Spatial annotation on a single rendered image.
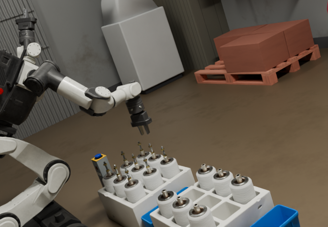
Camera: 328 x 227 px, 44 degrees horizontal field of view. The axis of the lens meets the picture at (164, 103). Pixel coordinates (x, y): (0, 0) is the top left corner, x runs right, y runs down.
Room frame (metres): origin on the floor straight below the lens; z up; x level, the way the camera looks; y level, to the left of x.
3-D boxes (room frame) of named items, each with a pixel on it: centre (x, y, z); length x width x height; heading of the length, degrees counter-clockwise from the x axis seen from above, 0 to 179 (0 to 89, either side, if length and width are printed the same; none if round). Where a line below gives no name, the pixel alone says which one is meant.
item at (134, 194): (1.86, 0.29, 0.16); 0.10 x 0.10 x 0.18
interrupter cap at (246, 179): (1.52, -0.19, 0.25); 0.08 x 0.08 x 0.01
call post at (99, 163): (2.23, 0.47, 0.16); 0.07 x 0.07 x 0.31; 32
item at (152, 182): (1.92, 0.19, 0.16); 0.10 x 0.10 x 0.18
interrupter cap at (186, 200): (1.51, 0.07, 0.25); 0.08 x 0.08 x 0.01
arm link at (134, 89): (2.05, 0.15, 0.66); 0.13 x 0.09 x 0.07; 152
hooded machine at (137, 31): (5.06, 0.02, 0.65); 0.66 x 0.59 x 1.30; 120
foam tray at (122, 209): (2.02, 0.25, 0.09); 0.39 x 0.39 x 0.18; 32
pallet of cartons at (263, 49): (4.05, -1.01, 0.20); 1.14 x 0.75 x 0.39; 30
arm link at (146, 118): (2.08, 0.15, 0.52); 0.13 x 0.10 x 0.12; 61
